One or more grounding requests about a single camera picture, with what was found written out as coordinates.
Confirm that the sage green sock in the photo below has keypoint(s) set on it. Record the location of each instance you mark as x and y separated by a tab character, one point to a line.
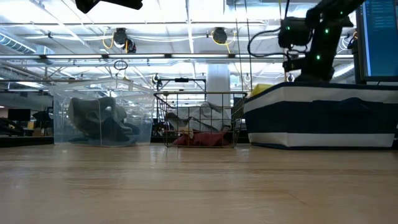
90	109

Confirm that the blue cloth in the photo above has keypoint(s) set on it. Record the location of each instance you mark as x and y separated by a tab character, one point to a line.
109	135

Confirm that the white fluffy cloth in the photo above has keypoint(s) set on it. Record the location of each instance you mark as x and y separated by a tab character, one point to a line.
199	118

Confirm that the maroon cloth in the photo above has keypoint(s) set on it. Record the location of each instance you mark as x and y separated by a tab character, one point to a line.
202	139

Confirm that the yellow cloth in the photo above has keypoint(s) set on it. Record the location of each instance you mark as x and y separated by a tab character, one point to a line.
259	88

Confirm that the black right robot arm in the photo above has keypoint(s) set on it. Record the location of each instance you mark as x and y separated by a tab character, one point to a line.
323	46

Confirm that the long ceiling light strip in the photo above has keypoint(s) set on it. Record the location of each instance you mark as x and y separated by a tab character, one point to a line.
136	56

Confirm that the clear plastic storage bin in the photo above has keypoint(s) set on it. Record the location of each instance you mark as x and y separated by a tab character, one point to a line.
62	124

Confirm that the dark background monitor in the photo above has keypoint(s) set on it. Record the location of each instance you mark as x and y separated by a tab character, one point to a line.
18	115

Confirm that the navy fabric storage bin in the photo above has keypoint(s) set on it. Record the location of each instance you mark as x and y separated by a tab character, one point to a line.
311	118

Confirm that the black computer monitor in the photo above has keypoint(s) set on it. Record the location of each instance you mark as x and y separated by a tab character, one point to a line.
381	37

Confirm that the silver ventilation duct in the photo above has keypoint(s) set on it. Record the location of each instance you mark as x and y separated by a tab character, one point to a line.
15	43

